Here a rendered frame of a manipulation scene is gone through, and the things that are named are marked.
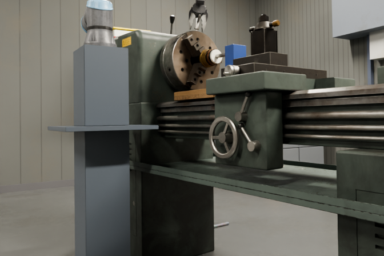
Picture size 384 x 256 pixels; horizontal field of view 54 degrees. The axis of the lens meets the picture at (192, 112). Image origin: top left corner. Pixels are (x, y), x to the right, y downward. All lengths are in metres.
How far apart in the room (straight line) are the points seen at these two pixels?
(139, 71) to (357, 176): 1.25
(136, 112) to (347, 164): 1.20
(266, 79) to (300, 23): 4.27
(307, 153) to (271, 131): 3.36
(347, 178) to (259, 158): 0.31
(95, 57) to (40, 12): 3.15
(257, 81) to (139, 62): 0.90
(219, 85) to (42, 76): 3.49
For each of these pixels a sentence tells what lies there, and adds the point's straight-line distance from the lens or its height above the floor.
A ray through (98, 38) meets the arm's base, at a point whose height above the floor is 1.14.
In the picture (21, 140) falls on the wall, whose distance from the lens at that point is 4.62.
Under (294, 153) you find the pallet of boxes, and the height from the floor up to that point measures 0.37.
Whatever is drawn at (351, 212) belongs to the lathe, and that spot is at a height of 0.53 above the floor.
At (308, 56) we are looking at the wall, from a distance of 5.30.
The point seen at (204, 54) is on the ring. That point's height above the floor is 1.10.
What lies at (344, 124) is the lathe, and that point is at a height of 0.75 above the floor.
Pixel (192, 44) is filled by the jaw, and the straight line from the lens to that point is 1.93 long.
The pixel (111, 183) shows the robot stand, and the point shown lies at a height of 0.50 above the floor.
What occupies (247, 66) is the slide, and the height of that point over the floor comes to 0.96.
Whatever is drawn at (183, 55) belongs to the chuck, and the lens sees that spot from 1.94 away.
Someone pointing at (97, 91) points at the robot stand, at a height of 0.90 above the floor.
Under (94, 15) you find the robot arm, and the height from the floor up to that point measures 1.25.
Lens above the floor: 0.77
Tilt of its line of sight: 1 degrees up
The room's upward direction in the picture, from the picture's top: 1 degrees counter-clockwise
